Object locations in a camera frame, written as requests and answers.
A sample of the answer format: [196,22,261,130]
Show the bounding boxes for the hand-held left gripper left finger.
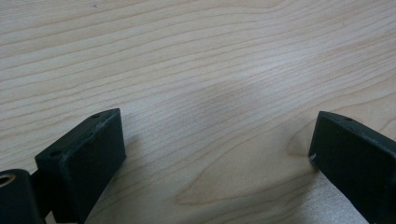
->
[34,107,127,224]

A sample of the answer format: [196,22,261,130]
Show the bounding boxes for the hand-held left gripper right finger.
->
[308,110,396,224]

